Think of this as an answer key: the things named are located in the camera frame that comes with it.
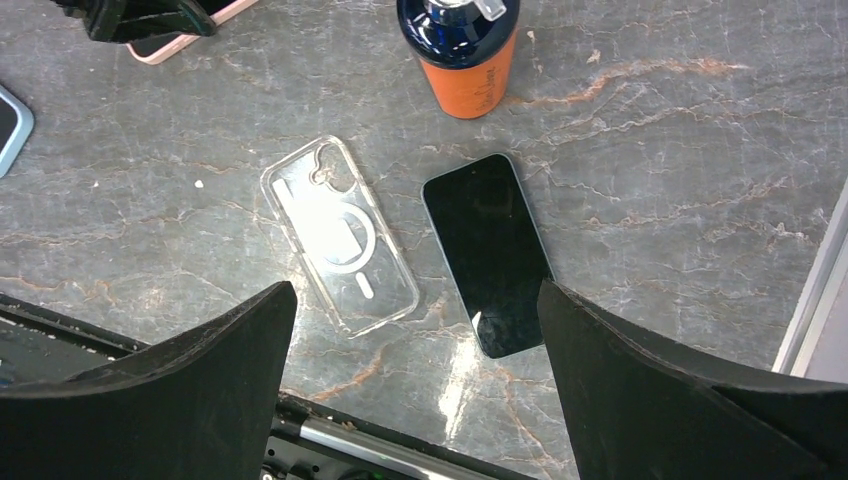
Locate clear phone case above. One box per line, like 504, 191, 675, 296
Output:
259, 135, 420, 338

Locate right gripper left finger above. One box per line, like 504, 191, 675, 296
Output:
1, 281, 298, 479

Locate aluminium frame rail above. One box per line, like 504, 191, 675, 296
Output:
772, 189, 847, 384

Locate orange bottle blue cap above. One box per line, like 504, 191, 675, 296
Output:
396, 0, 521, 120

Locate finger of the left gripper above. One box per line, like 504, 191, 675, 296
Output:
53, 0, 217, 43

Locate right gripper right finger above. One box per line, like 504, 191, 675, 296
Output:
537, 280, 847, 479

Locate phone in pink case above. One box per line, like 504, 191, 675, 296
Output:
126, 0, 258, 65

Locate black phone teal edge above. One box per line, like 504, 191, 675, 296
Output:
422, 153, 553, 359

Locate phone in blue case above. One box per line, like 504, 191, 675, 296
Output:
0, 86, 35, 177

